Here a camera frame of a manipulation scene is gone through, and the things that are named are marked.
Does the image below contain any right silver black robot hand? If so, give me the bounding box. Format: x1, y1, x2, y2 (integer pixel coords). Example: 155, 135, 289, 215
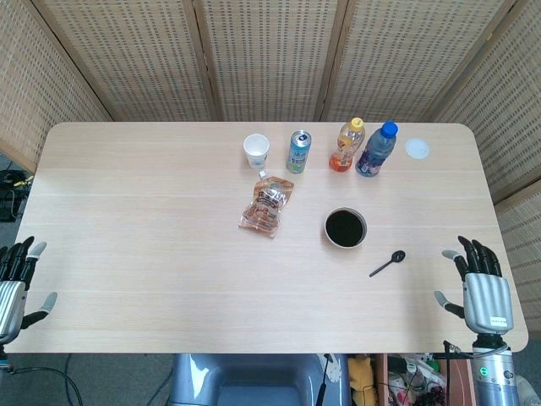
434, 235, 515, 337

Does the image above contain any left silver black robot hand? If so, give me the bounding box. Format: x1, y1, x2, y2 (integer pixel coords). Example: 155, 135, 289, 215
0, 235, 58, 344

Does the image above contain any black plastic spoon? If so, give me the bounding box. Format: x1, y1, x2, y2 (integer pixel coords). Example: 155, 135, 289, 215
369, 250, 407, 278

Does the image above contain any grey robot base body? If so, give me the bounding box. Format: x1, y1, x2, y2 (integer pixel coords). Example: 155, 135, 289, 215
168, 353, 352, 406

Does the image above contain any paper cup of black coffee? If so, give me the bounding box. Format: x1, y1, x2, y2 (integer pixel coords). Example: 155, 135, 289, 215
324, 206, 368, 250

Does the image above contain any brown wooden box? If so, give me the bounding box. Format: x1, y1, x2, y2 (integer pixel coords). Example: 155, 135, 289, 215
374, 353, 477, 406

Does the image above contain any yellow plush toy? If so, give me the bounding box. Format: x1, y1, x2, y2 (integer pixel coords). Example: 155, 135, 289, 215
348, 354, 380, 406

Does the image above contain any white round cup lid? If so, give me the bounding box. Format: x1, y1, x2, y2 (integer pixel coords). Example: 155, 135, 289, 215
404, 137, 431, 160

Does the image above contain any clear bottle blue cap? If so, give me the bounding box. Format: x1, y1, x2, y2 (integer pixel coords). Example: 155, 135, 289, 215
355, 121, 400, 178

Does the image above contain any orange drink bottle yellow cap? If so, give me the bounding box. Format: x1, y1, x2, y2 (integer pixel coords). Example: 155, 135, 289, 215
329, 117, 367, 173

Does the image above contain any light blue drink can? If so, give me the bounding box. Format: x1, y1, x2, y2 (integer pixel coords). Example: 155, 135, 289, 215
286, 129, 313, 175

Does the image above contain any brown spouted drink pouch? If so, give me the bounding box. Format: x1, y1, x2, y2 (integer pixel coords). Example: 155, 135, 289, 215
238, 169, 295, 240

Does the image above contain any empty white paper cup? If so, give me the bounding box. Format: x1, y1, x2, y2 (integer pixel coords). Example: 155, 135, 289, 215
243, 133, 271, 170

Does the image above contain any bamboo folding screen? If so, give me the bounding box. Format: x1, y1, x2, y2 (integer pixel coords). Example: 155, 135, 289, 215
0, 0, 541, 322

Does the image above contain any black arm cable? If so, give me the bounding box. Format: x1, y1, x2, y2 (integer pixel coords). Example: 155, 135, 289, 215
442, 339, 477, 360

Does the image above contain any black equipment with cables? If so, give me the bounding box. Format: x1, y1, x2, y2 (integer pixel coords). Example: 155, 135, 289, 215
0, 168, 35, 221

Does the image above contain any black floor cable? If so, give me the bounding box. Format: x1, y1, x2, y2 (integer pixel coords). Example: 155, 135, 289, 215
0, 365, 84, 406

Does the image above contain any white perforated bracket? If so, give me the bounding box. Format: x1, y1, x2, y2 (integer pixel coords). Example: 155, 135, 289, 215
316, 354, 342, 406

